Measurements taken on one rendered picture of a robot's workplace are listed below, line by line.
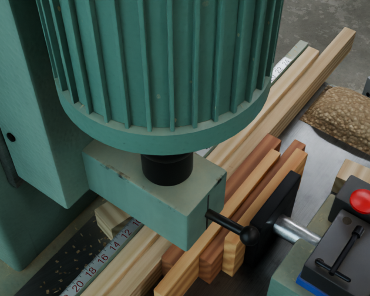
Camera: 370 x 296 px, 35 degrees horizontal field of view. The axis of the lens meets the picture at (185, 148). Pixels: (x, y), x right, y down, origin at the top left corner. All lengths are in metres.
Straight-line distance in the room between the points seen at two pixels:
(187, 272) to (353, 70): 1.76
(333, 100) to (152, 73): 0.52
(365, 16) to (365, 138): 1.79
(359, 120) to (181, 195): 0.36
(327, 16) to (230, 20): 2.21
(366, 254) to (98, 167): 0.29
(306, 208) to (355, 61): 1.64
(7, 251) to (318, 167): 0.43
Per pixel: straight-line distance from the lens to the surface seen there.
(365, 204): 0.64
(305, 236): 0.68
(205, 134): 0.42
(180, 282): 0.66
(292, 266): 0.66
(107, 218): 0.83
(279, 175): 0.70
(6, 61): 0.51
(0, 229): 0.76
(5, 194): 0.72
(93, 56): 0.38
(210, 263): 0.66
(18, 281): 0.85
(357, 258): 0.63
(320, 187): 0.80
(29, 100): 0.53
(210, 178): 0.57
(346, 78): 2.29
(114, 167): 0.59
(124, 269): 0.66
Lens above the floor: 1.53
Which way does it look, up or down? 51 degrees down
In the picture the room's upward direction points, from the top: straight up
